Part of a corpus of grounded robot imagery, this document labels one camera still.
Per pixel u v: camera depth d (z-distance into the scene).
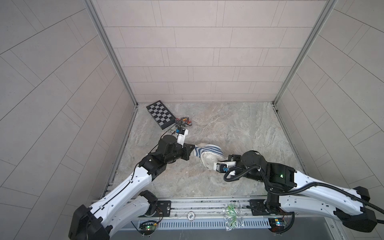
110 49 0.85
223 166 0.52
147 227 0.65
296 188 0.44
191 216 0.69
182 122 1.01
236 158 0.56
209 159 0.64
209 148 0.69
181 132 0.65
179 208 0.72
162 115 1.05
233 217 0.69
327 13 0.73
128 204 0.55
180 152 0.64
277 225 0.68
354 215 0.41
